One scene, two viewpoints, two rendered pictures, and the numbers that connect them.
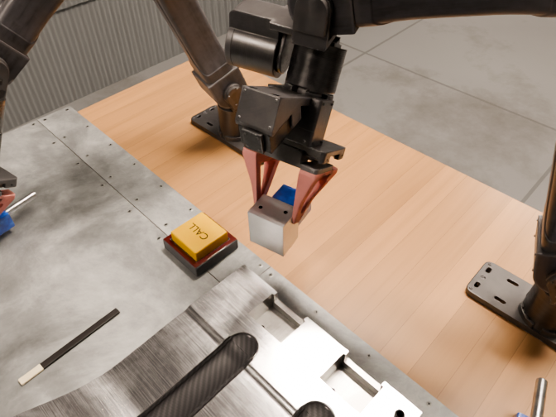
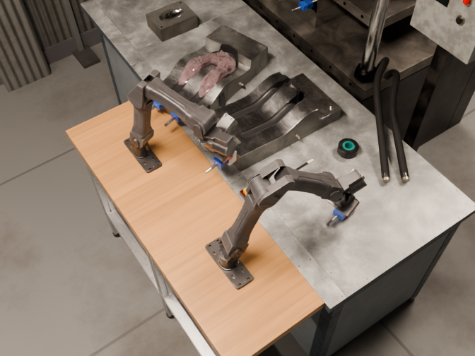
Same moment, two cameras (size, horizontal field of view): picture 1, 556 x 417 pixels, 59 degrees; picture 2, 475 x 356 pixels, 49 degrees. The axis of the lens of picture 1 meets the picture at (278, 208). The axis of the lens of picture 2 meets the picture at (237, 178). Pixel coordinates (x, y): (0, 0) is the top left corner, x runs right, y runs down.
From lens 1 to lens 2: 1.92 m
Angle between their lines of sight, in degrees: 81
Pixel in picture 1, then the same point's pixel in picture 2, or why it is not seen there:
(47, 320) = not seen: hidden behind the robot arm
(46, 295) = not seen: hidden behind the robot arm
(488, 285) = (153, 163)
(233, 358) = (247, 134)
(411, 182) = (152, 215)
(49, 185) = (325, 241)
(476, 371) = (174, 143)
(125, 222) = (285, 213)
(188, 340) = (259, 139)
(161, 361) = (266, 135)
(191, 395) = (259, 128)
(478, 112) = not seen: outside the picture
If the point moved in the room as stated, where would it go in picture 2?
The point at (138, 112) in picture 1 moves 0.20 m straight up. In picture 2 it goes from (285, 294) to (289, 265)
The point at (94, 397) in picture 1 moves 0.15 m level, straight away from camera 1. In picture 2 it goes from (283, 129) to (305, 155)
